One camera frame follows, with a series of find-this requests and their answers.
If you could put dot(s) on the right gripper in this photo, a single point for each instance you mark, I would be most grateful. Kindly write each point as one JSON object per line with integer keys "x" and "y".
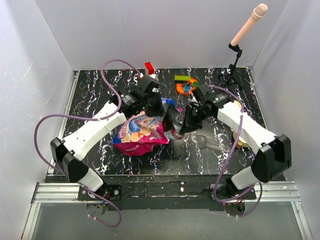
{"x": 189, "y": 125}

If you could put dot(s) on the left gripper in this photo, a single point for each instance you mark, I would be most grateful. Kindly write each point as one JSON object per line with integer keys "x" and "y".
{"x": 159, "y": 110}

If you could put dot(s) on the clear plastic scoop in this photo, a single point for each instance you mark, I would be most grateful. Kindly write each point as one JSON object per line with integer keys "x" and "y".
{"x": 202, "y": 141}

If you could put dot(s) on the pink blue pet food bag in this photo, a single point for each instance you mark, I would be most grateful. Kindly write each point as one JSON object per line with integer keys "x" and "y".
{"x": 140, "y": 133}

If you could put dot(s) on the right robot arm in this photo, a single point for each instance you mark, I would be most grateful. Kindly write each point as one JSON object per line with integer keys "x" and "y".
{"x": 273, "y": 153}

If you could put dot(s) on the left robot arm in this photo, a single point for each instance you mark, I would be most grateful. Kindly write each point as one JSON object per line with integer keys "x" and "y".
{"x": 68, "y": 153}

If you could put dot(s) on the red toy block figure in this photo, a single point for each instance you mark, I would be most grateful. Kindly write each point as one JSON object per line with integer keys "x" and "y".
{"x": 149, "y": 69}

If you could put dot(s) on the green toy brick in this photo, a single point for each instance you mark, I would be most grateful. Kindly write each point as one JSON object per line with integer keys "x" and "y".
{"x": 182, "y": 78}

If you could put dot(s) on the cream bowl near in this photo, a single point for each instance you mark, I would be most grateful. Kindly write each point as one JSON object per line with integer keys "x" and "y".
{"x": 241, "y": 142}

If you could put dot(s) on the cream bowl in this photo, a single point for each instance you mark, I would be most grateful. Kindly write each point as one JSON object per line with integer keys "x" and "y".
{"x": 241, "y": 142}
{"x": 235, "y": 107}

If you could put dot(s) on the cream bowl far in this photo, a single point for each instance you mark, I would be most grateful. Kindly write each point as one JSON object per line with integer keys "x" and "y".
{"x": 235, "y": 107}

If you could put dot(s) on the black microphone tripod stand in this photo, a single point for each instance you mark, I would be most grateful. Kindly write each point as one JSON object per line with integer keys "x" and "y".
{"x": 229, "y": 76}

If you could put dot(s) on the pink microphone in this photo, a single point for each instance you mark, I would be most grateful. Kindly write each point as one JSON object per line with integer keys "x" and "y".
{"x": 258, "y": 13}

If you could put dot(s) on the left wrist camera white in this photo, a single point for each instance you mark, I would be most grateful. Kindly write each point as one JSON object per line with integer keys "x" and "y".
{"x": 154, "y": 76}

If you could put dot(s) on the orange ring toy blocks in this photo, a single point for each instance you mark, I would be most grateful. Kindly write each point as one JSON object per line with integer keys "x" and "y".
{"x": 186, "y": 87}

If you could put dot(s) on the aluminium rail frame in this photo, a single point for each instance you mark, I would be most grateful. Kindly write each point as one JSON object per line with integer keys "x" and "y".
{"x": 172, "y": 210}

